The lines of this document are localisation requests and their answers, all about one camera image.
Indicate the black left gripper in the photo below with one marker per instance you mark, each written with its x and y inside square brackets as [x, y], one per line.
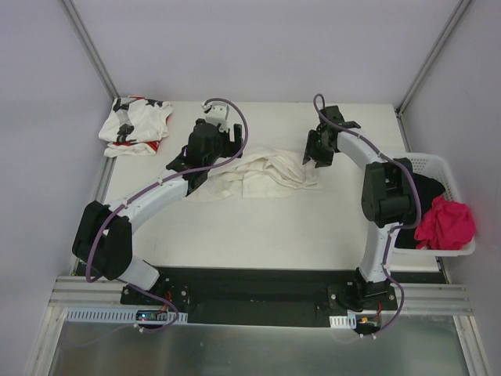
[229, 139]

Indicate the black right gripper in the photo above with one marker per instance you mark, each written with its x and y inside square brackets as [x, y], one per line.
[318, 145]

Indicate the cream white t shirt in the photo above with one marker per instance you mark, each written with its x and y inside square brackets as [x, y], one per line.
[262, 172]

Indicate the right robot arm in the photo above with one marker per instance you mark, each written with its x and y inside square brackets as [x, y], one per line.
[389, 200]

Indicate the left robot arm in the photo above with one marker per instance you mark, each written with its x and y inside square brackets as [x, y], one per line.
[104, 238]

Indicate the white black patterned folded shirt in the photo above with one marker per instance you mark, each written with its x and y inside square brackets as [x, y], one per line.
[136, 120]

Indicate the red white folded shirt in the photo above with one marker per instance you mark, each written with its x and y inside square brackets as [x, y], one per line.
[135, 149]

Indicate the white plastic laundry basket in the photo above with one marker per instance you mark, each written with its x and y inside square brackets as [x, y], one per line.
[436, 167]

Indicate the pink garment in basket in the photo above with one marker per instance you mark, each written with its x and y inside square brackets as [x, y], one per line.
[448, 225]

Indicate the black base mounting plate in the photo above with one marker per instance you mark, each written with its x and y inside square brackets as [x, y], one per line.
[268, 297]

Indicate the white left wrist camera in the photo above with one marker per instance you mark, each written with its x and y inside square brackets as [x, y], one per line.
[216, 114]

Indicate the right white cable duct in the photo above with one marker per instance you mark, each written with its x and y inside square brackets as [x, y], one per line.
[343, 322]

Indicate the white cable duct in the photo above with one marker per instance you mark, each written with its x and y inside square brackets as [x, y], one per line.
[343, 322]
[124, 316]

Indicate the right aluminium frame post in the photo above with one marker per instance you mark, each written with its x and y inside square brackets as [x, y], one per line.
[452, 23]

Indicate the aluminium frame post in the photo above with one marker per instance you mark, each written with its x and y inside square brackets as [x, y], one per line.
[89, 47]
[452, 23]

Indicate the left aluminium frame post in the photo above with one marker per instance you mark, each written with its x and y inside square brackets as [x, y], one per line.
[89, 47]

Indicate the left white cable duct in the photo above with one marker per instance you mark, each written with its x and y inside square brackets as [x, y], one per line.
[124, 316]

